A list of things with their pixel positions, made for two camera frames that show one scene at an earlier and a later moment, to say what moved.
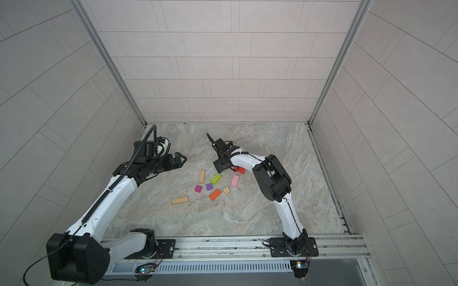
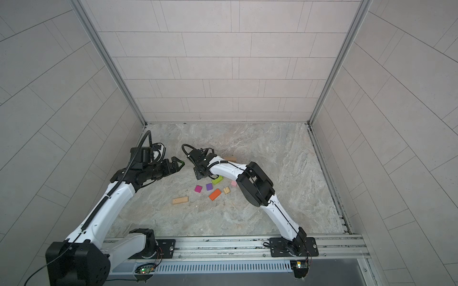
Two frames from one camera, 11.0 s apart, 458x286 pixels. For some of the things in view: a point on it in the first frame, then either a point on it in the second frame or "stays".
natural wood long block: x=178 y=200 stays
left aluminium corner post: x=100 y=47 stays
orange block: x=214 y=195 stays
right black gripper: x=218 y=166 -> x=197 y=171
